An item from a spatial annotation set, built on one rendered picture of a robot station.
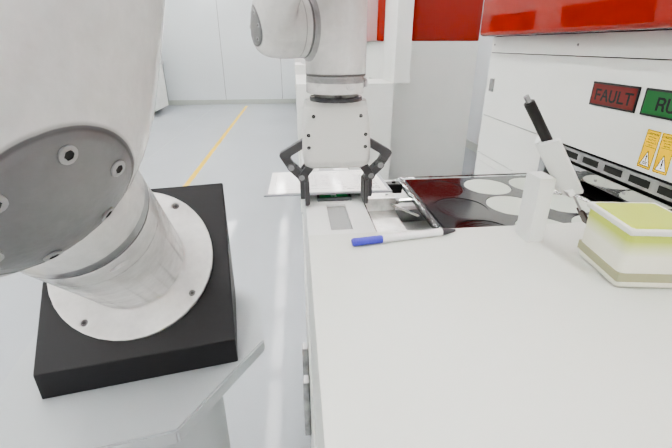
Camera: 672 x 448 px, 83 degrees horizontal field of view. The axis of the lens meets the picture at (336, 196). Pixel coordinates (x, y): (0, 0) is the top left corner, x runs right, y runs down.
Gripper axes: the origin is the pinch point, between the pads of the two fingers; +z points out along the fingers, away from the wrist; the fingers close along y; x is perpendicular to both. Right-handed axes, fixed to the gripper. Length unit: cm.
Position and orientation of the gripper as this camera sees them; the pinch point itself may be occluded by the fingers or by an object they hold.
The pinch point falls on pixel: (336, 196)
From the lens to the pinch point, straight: 60.3
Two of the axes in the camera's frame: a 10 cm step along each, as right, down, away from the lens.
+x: 1.0, 3.7, -9.2
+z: 0.0, 9.3, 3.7
